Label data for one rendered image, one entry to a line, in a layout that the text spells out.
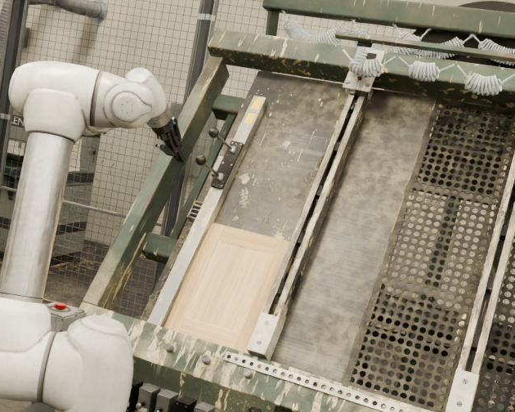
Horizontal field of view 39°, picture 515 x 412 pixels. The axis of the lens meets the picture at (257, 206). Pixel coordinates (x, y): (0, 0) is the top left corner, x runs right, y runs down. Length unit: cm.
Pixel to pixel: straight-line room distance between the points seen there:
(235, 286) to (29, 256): 90
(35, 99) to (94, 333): 53
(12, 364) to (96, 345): 18
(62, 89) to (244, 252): 98
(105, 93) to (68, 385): 64
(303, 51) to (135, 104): 123
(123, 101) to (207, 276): 93
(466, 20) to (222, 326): 159
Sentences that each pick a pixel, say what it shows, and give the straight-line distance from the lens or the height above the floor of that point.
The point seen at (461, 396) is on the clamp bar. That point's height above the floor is 97.
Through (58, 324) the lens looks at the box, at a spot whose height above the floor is 90.
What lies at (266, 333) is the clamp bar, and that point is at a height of 98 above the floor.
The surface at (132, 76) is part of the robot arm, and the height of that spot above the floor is 166.
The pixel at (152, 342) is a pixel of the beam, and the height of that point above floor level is 86.
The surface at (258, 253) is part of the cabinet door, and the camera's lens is 242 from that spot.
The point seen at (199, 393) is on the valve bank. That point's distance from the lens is 228.
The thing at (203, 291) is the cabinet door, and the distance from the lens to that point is 241.
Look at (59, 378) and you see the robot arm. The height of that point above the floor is 99.
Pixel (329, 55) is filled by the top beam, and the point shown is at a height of 189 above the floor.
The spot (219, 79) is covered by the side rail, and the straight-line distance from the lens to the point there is 293.
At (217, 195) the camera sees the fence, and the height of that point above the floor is 132.
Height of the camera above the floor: 159
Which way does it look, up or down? 6 degrees down
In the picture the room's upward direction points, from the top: 11 degrees clockwise
